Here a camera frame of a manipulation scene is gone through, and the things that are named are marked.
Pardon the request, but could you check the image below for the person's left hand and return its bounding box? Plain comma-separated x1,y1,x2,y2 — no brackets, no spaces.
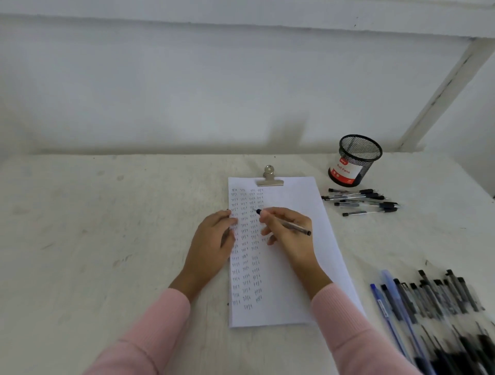
185,210,238,283

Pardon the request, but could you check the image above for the person's right hand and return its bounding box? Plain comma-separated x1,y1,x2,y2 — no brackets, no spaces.
258,207,321,273

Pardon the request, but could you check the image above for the black and silver pen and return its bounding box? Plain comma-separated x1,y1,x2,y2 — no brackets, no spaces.
255,209,312,236

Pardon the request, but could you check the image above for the white paper with tally marks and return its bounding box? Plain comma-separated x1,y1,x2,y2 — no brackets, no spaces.
227,176,366,328

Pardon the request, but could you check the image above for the person's left forearm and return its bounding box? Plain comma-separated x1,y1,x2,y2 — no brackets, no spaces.
83,267,216,375

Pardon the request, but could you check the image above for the person's right forearm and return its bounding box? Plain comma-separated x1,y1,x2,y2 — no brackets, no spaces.
292,261,423,375

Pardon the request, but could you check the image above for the silver metal clipboard clip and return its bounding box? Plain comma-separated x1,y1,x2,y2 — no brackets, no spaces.
255,165,284,188

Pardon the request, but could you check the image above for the black mesh pen holder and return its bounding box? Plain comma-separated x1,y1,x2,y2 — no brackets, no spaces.
328,134,383,188

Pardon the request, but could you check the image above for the pile of black capped pens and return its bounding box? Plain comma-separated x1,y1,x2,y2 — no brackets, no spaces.
321,188,401,218

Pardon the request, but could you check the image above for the row of blue and black pens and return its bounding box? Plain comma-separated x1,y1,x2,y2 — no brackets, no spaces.
369,269,495,375

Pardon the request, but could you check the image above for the white wooden post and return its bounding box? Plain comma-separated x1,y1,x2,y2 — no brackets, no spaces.
396,37,495,153

